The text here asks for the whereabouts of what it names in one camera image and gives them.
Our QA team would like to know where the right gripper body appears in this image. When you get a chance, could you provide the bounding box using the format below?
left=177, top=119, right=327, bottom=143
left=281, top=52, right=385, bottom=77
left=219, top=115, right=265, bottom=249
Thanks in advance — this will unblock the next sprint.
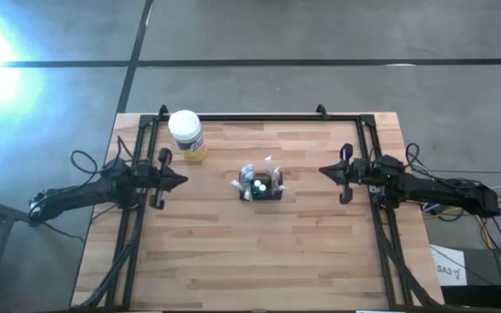
left=338, top=143, right=374, bottom=205

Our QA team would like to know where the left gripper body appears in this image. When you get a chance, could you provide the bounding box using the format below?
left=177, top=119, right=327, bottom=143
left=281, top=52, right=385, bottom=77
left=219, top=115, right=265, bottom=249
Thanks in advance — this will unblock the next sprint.
left=135, top=147, right=173, bottom=210

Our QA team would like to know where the Lysol wipes canister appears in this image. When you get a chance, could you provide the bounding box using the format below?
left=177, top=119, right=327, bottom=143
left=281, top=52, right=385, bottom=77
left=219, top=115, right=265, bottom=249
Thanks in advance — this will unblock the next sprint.
left=167, top=109, right=210, bottom=163

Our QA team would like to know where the white paper label SA3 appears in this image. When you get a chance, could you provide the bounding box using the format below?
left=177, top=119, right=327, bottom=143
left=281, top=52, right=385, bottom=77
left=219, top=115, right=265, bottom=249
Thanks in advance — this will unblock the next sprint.
left=430, top=244, right=468, bottom=287

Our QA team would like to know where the black floor box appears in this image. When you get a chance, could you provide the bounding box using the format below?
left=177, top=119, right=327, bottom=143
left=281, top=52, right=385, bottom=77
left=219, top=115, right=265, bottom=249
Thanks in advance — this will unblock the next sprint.
left=440, top=247, right=501, bottom=310

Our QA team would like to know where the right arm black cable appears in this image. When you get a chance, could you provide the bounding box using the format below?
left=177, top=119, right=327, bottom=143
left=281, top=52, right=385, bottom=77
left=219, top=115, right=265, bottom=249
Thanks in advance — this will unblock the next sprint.
left=404, top=143, right=422, bottom=167

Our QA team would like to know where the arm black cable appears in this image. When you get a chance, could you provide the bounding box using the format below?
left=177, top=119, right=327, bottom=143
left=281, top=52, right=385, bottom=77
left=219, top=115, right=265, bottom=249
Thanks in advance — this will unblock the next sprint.
left=70, top=135, right=125, bottom=176
left=404, top=143, right=422, bottom=167

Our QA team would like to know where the black wire caddy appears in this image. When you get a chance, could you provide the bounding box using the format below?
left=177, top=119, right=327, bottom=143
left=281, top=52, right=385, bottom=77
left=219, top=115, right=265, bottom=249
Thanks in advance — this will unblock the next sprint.
left=238, top=170, right=284, bottom=202

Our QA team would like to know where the black aluminium rig frame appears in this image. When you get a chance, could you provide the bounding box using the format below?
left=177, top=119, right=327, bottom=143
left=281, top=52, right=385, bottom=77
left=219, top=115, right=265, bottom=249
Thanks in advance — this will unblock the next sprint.
left=78, top=113, right=441, bottom=312

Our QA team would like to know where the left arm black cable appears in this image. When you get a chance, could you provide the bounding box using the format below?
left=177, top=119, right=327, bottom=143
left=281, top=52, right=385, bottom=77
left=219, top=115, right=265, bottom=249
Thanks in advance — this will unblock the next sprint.
left=70, top=135, right=125, bottom=176

